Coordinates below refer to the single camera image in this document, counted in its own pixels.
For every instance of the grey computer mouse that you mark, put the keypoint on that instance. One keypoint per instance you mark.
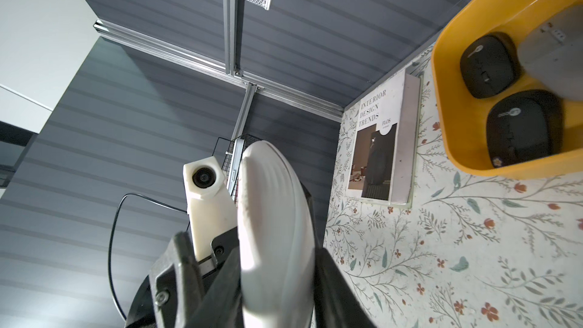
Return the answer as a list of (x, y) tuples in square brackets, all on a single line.
[(552, 53)]

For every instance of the black mouse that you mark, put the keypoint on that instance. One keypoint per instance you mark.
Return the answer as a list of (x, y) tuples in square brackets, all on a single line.
[(524, 126), (490, 65)]

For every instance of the interior design trends book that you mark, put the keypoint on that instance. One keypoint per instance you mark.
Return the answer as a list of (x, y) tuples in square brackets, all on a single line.
[(383, 156)]

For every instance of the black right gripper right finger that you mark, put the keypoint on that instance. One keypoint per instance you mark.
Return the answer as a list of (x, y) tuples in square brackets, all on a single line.
[(335, 303)]

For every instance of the white mouse blue accent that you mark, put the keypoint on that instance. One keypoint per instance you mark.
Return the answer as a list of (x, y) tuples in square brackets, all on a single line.
[(276, 241)]

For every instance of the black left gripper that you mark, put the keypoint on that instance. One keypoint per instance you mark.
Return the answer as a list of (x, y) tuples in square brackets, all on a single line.
[(176, 284)]

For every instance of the floral table mat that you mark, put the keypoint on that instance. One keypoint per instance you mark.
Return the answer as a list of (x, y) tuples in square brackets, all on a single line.
[(470, 251)]

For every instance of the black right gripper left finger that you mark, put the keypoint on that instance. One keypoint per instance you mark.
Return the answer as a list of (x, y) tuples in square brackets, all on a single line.
[(221, 305)]

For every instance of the yellow plastic storage box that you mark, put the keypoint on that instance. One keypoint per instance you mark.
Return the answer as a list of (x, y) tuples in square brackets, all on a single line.
[(463, 118)]

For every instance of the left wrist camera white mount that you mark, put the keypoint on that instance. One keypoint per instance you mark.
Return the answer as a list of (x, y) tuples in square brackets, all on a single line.
[(211, 210)]

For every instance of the black wire side basket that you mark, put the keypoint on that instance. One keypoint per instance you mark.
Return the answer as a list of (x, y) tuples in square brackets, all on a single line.
[(229, 153)]

